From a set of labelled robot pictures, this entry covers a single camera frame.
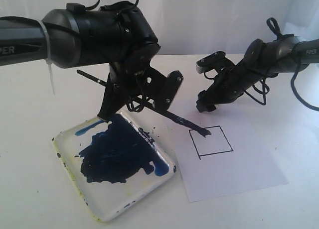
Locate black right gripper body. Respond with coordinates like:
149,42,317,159
198,63,262,106

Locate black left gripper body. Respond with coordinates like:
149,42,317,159
99,1,160,105

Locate black paintbrush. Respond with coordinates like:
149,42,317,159
76,70,211,137

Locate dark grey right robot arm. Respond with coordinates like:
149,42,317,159
196,35,319,113

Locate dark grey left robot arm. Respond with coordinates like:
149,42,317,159
0,1,183,121

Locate white paint tray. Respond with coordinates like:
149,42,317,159
52,111,176,222

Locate white paper with square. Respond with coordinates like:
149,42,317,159
172,105,288,202

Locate white backdrop curtain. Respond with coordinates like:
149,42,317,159
0,0,319,54

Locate white zip tie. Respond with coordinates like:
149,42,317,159
38,20,56,95

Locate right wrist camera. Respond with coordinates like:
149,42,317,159
196,51,234,74

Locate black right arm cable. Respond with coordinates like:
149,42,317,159
203,17,319,112

